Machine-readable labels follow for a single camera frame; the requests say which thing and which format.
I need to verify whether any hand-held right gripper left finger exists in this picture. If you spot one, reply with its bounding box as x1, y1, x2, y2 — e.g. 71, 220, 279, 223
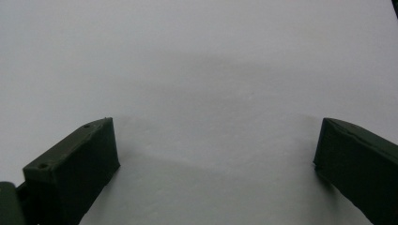
16, 116, 121, 225

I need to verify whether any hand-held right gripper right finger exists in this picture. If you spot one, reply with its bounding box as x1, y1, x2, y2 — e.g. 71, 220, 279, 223
313, 117, 398, 225

